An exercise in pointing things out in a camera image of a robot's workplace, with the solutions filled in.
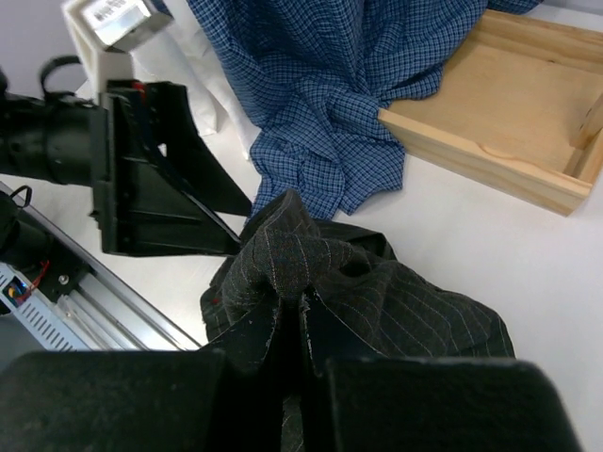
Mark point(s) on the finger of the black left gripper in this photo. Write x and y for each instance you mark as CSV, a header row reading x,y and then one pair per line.
x,y
180,224
173,125

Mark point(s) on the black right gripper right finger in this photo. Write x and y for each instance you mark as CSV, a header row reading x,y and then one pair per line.
x,y
325,339

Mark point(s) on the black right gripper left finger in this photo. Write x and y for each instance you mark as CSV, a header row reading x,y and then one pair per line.
x,y
248,407

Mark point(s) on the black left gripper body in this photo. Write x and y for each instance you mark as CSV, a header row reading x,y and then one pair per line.
x,y
115,156

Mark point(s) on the dark pinstriped shirt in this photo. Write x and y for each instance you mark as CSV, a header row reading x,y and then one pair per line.
x,y
357,275

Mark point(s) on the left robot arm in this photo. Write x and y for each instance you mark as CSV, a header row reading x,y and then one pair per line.
x,y
49,138

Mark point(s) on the white shirt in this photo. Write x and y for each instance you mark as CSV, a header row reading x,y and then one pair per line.
x,y
183,54

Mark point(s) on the blue checked shirt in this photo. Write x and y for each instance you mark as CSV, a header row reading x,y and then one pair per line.
x,y
313,76

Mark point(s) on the wooden clothes rack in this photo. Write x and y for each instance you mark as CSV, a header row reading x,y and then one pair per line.
x,y
519,109

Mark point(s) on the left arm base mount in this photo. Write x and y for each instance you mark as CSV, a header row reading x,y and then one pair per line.
x,y
47,264

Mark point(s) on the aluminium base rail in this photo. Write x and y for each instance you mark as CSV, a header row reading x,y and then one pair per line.
x,y
142,303

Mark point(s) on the perforated cable duct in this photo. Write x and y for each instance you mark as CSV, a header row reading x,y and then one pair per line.
x,y
58,327

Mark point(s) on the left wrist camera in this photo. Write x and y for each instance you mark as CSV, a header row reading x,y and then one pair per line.
x,y
106,32

